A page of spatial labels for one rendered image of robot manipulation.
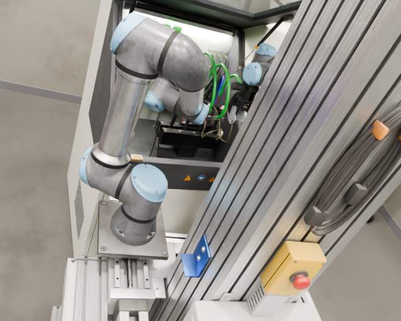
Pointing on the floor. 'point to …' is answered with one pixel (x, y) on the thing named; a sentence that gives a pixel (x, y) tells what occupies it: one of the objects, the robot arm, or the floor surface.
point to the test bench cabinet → (83, 204)
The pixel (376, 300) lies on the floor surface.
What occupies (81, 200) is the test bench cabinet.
